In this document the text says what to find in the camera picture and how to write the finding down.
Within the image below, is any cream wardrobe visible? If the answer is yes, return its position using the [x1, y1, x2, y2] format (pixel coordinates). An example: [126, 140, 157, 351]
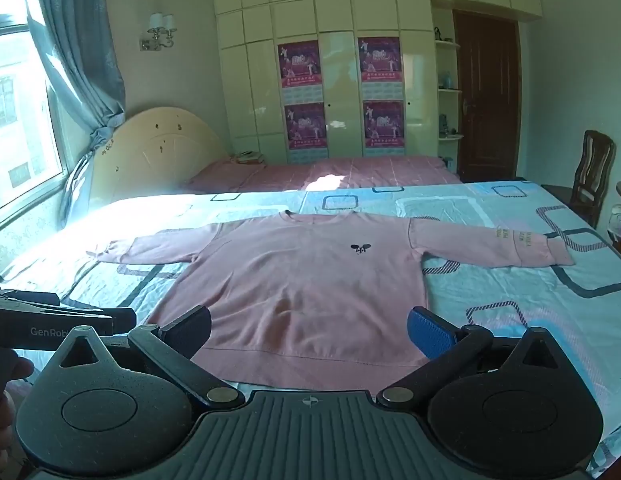
[210, 0, 545, 166]

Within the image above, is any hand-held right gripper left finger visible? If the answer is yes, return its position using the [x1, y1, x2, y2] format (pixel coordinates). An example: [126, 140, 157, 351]
[55, 306, 246, 409]

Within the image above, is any dark wooden door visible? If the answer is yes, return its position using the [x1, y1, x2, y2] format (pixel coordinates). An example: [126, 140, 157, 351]
[453, 10, 522, 184]

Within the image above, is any dark wooden chair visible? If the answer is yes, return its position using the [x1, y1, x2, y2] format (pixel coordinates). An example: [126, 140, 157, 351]
[542, 129, 617, 229]

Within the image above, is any purple wall poster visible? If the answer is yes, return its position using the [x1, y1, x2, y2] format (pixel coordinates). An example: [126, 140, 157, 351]
[283, 103, 327, 151]
[363, 100, 407, 147]
[277, 39, 323, 104]
[357, 36, 404, 101]

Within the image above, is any pink sweatshirt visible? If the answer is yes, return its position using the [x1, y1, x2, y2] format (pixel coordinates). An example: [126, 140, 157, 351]
[88, 210, 576, 392]

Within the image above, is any wall lamp with two shades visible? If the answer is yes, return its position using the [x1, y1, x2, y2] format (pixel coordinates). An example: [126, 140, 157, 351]
[139, 12, 179, 52]

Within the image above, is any grey-blue curtain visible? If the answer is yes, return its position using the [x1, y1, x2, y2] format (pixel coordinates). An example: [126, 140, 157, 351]
[19, 0, 127, 223]

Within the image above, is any patterned light blue bed sheet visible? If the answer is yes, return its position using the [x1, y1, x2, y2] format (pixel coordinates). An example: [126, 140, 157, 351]
[0, 180, 621, 480]

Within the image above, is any cream corner shelf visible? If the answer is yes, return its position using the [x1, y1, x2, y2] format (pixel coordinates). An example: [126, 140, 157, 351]
[433, 7, 465, 143]

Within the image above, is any window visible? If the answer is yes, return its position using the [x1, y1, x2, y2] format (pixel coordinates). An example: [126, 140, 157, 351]
[0, 10, 67, 213]

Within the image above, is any cream arched headboard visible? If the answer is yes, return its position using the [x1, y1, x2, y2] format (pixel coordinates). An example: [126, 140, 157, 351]
[88, 107, 232, 207]

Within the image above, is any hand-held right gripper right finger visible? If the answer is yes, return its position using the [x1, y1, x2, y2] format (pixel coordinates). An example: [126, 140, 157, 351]
[378, 306, 567, 407]

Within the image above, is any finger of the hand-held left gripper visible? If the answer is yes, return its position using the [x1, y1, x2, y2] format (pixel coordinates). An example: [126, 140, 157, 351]
[109, 308, 138, 336]

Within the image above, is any person's left hand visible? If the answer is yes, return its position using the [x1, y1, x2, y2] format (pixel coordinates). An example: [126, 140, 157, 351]
[0, 346, 35, 461]

